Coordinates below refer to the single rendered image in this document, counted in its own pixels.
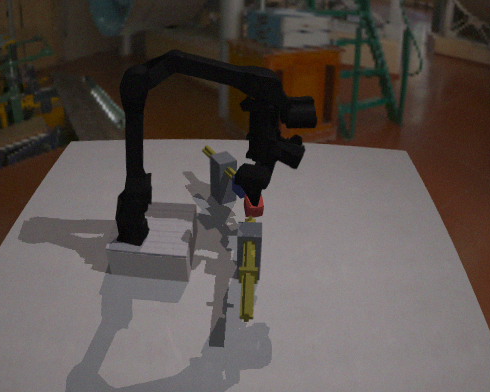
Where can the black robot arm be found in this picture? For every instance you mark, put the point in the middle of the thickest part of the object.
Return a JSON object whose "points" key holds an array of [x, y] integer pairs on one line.
{"points": [[257, 82]]}

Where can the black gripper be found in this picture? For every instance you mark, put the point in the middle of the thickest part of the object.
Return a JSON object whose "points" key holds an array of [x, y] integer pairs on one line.
{"points": [[255, 178]]}

